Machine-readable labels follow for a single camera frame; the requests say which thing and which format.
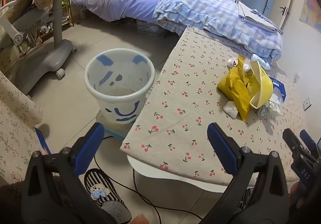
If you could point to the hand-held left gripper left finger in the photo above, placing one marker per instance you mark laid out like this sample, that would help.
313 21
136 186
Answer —
89 147

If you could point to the yellow plastic bag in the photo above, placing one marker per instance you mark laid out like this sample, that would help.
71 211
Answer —
238 91

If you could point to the person's leg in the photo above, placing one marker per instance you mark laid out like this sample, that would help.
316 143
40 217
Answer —
140 220

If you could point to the shelf with toys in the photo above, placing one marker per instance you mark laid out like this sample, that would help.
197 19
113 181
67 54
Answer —
65 15

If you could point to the white wrapper red mark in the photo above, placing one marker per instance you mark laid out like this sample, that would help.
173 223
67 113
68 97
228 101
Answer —
232 63

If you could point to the wall poster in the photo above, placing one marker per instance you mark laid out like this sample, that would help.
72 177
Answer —
312 8

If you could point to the table with cherry cloth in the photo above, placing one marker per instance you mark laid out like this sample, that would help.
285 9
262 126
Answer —
190 83

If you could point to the person's right hand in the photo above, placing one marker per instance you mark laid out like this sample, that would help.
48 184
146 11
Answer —
297 196

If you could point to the folded grey striped cloth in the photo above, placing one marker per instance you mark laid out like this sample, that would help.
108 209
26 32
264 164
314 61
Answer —
255 17

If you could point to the crumpled clear wrapper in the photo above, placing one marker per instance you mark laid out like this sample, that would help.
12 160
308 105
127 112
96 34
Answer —
269 109

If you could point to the floral print cloth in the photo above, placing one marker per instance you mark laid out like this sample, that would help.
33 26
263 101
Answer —
15 126

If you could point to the striped slipper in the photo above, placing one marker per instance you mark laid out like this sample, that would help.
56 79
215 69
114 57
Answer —
102 188
245 201

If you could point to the blue checked ruffled blanket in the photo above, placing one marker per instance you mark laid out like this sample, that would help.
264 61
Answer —
200 10

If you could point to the white blue-marked plastic bin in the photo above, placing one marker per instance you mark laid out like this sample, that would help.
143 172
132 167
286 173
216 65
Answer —
120 103

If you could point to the blue tissue box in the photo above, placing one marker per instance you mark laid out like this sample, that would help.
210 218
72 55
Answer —
278 87

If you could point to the blue flat box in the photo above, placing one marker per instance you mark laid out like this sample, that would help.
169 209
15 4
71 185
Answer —
42 141

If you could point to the white wall socket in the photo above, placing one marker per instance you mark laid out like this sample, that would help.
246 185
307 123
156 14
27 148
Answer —
307 104
297 78

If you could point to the white bottle green label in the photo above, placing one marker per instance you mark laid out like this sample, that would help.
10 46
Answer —
260 62

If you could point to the white table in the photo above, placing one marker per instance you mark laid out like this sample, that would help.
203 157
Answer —
175 178

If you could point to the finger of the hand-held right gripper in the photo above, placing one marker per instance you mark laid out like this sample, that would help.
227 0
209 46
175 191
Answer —
293 143
309 143

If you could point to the bed with purple sheet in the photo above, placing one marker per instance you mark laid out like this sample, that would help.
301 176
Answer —
125 3

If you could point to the small white grey bottle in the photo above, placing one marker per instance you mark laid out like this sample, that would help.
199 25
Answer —
248 70

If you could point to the grey under-bed storage bag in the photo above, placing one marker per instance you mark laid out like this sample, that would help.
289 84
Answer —
153 28

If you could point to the white tissue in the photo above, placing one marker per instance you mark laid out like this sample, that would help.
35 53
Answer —
230 109

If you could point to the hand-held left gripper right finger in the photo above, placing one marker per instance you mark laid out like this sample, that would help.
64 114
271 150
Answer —
222 148

